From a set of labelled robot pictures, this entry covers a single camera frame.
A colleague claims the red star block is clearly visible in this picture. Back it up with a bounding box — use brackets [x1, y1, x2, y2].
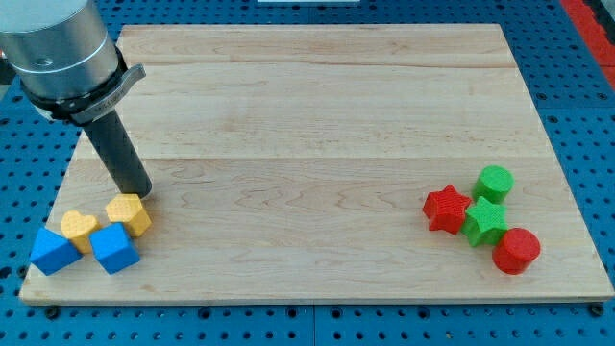
[423, 185, 472, 235]

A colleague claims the yellow pentagon block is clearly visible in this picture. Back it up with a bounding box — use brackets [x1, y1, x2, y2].
[105, 194, 152, 237]

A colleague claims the green star block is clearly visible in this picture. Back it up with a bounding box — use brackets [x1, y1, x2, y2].
[460, 196, 508, 247]

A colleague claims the green cylinder block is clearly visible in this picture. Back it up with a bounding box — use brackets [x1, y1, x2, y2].
[472, 165, 515, 204]

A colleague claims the blue cube block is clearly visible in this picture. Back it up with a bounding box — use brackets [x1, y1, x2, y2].
[89, 223, 140, 275]

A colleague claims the red cylinder block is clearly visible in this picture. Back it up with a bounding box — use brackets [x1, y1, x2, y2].
[492, 228, 541, 275]

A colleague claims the yellow heart block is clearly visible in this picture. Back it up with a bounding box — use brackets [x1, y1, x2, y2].
[61, 210, 102, 254]

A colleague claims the blue triangle block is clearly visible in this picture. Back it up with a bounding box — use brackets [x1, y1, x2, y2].
[30, 227, 83, 276]

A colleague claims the wooden board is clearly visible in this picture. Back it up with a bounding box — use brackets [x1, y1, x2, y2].
[20, 24, 614, 306]

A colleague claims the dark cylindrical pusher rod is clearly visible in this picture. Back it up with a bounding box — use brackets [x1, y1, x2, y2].
[84, 111, 152, 198]

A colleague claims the red strip on table edge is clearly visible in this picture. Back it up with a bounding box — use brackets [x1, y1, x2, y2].
[560, 0, 614, 87]

